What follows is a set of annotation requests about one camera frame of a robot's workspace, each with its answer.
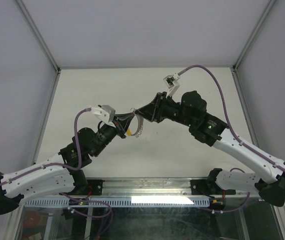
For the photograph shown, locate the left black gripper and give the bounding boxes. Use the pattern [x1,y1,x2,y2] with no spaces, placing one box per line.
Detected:
[91,113,135,157]

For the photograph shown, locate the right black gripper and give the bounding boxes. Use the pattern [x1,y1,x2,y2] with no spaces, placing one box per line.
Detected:
[134,92,195,129]

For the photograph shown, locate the large keyring with yellow grip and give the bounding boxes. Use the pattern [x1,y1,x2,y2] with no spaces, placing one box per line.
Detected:
[126,108,144,138]

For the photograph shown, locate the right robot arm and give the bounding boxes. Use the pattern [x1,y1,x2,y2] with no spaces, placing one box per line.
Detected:
[135,90,285,207]

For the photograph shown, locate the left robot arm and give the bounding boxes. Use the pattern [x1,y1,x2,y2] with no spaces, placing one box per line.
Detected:
[0,113,135,215]

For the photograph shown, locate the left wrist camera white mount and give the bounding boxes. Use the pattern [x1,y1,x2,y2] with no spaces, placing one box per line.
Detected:
[85,105,116,127]

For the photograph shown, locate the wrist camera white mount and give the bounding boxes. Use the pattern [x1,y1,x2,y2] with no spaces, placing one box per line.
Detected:
[85,105,116,127]
[163,73,180,97]

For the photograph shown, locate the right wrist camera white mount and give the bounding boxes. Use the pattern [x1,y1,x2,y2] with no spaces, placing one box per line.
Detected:
[163,73,180,97]

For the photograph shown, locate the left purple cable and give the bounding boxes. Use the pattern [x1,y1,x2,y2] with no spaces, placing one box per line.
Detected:
[0,107,113,221]

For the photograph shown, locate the purple cable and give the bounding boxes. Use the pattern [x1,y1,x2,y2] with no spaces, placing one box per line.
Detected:
[177,64,285,214]
[0,107,113,221]

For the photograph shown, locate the aluminium mounting rail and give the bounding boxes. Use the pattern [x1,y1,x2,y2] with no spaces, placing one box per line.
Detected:
[14,176,282,200]

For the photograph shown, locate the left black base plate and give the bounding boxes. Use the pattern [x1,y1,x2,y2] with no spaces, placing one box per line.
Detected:
[58,178,105,196]

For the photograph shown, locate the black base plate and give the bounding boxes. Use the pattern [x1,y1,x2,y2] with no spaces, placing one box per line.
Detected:
[189,179,236,198]
[58,178,105,196]

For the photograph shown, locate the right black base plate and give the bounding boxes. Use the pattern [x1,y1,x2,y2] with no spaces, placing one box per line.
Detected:
[189,179,236,198]

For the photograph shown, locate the right aluminium frame post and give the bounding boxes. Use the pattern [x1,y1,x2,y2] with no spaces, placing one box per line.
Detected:
[230,0,279,147]

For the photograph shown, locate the aluminium frame post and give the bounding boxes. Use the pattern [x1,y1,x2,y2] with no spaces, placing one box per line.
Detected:
[230,0,279,147]
[14,0,61,166]

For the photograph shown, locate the white slotted cable duct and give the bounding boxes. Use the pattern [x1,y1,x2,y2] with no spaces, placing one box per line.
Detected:
[24,196,210,208]

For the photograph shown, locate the left aluminium frame post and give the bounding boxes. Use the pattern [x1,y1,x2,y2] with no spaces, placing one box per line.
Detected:
[14,0,61,166]

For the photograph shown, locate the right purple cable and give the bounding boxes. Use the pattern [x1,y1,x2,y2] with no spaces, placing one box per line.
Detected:
[177,64,285,214]

